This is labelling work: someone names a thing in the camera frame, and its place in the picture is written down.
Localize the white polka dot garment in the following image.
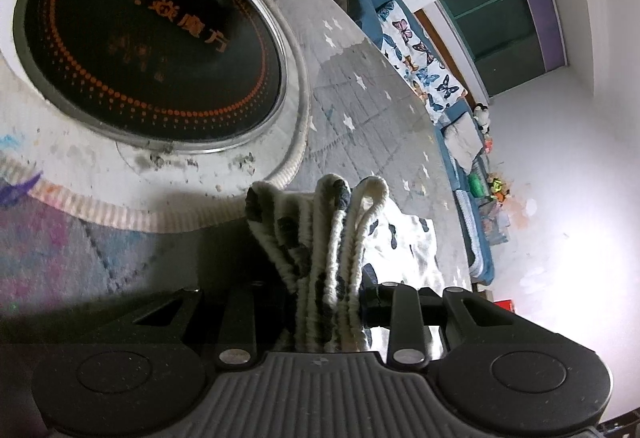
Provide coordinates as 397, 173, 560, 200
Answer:
245, 173, 438, 354

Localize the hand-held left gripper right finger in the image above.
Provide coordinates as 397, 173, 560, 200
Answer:
360, 265, 551, 367

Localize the round white woven basket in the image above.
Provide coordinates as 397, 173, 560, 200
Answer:
0, 0, 313, 235

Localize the black round induction cooktop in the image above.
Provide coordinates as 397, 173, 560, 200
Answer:
12, 0, 290, 154

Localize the green window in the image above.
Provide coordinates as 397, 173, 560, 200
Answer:
435, 0, 546, 99

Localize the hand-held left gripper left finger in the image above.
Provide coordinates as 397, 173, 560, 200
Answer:
100, 282, 281, 365

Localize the butterfly print blanket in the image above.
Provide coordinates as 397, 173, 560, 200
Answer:
376, 1, 468, 124

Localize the white pillow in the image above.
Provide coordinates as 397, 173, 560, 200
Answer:
444, 111, 483, 171

